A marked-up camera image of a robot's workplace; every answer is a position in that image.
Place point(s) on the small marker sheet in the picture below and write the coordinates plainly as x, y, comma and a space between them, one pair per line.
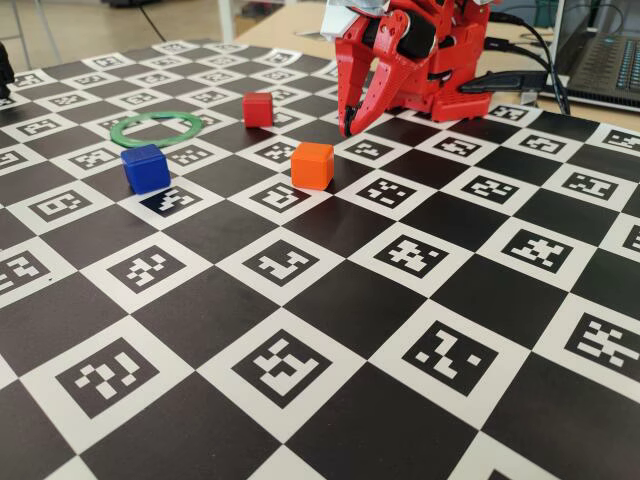
320, 35

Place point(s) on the grey metal chair leg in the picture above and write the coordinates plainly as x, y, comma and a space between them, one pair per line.
21, 35
48, 25

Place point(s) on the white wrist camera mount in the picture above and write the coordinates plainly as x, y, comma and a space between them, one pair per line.
335, 25

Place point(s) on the white table leg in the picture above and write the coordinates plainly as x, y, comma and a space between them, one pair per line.
226, 20

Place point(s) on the black white marker mat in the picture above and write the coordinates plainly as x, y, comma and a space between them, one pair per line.
350, 325

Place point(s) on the red robot arm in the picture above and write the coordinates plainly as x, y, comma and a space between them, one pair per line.
465, 50

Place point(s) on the black stand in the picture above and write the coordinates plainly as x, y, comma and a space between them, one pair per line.
5, 70

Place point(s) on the dark laptop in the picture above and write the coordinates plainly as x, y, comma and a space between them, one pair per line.
600, 65

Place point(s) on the orange cube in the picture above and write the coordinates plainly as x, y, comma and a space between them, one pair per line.
312, 167

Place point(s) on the red cube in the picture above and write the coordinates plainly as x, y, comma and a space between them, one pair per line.
257, 112

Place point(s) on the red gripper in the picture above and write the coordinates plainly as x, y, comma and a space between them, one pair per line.
356, 54

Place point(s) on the blue cube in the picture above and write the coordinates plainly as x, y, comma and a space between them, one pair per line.
145, 170

